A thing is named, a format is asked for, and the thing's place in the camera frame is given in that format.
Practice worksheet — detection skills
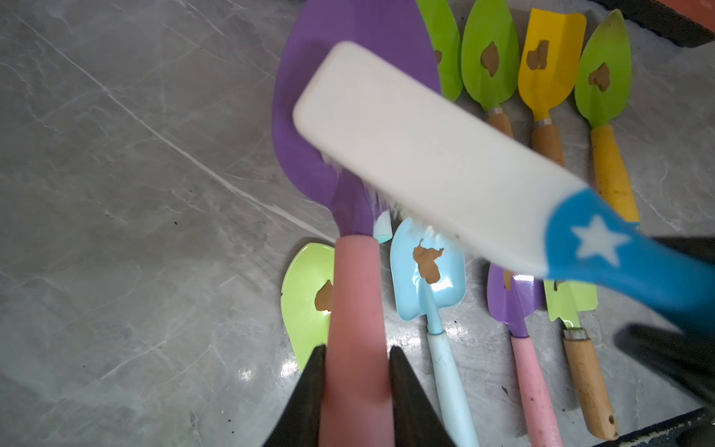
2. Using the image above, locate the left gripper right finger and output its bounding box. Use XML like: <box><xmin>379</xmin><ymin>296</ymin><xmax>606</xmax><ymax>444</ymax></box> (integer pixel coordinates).
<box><xmin>389</xmin><ymin>346</ymin><xmax>454</xmax><ymax>446</ymax></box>

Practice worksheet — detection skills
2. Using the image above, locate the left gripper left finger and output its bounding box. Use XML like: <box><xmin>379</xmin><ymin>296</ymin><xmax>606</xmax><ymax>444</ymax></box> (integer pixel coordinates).
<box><xmin>264</xmin><ymin>345</ymin><xmax>327</xmax><ymax>447</ymax></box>

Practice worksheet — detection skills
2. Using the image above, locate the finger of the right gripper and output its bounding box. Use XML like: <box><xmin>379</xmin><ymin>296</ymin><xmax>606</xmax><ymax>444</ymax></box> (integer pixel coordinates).
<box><xmin>613</xmin><ymin>237</ymin><xmax>714</xmax><ymax>408</ymax></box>

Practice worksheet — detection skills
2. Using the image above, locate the purple trowel pink handle back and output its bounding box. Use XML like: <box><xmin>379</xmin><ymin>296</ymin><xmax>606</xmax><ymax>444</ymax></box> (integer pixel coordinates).
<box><xmin>272</xmin><ymin>0</ymin><xmax>442</xmax><ymax>447</ymax></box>

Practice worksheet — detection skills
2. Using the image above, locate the purple trowel pink handle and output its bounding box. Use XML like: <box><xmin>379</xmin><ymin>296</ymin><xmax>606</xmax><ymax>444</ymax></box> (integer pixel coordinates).
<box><xmin>487</xmin><ymin>264</ymin><xmax>563</xmax><ymax>446</ymax></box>
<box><xmin>272</xmin><ymin>0</ymin><xmax>442</xmax><ymax>447</ymax></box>

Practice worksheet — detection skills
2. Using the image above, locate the lime trowel wooden handle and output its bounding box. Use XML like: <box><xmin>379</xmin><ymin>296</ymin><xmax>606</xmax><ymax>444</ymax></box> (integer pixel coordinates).
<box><xmin>544</xmin><ymin>280</ymin><xmax>619</xmax><ymax>441</ymax></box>
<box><xmin>280</xmin><ymin>242</ymin><xmax>335</xmax><ymax>370</ymax></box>

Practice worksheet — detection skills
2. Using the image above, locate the white brush blue handle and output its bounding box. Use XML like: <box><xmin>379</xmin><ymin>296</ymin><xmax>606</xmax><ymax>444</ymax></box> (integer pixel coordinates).
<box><xmin>292</xmin><ymin>40</ymin><xmax>715</xmax><ymax>331</ymax></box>

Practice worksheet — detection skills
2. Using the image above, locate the red plastic tool case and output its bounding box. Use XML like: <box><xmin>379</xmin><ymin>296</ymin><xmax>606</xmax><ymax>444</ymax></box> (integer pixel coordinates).
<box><xmin>594</xmin><ymin>0</ymin><xmax>714</xmax><ymax>48</ymax></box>

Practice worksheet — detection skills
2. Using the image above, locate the blue trowel blue handle front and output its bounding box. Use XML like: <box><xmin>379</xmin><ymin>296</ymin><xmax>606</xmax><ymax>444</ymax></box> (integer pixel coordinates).
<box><xmin>390</xmin><ymin>218</ymin><xmax>480</xmax><ymax>446</ymax></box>

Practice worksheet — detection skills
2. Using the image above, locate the purple trowel pink handle front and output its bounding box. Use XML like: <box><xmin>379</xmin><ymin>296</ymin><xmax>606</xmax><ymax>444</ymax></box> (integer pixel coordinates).
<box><xmin>487</xmin><ymin>264</ymin><xmax>563</xmax><ymax>446</ymax></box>

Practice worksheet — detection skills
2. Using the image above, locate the green trowel yellow handle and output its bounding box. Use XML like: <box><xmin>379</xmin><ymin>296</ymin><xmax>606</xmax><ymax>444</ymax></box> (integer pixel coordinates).
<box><xmin>575</xmin><ymin>9</ymin><xmax>641</xmax><ymax>226</ymax></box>

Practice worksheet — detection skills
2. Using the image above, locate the yellow trowel wooden handle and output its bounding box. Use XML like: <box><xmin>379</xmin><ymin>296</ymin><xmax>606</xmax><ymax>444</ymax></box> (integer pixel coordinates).
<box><xmin>518</xmin><ymin>9</ymin><xmax>587</xmax><ymax>167</ymax></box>

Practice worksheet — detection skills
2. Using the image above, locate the green trowel wooden handle right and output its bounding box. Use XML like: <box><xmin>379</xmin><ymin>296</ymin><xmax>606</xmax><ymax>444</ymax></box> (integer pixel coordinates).
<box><xmin>461</xmin><ymin>0</ymin><xmax>521</xmax><ymax>137</ymax></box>

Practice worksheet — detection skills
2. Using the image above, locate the green trowel wooden handle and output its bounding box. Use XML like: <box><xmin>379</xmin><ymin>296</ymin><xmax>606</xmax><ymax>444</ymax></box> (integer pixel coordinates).
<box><xmin>461</xmin><ymin>0</ymin><xmax>521</xmax><ymax>137</ymax></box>
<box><xmin>416</xmin><ymin>0</ymin><xmax>464</xmax><ymax>102</ymax></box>

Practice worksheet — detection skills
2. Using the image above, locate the green trowel wooden handle left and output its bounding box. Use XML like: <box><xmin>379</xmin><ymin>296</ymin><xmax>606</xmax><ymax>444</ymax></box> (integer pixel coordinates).
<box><xmin>416</xmin><ymin>0</ymin><xmax>464</xmax><ymax>102</ymax></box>

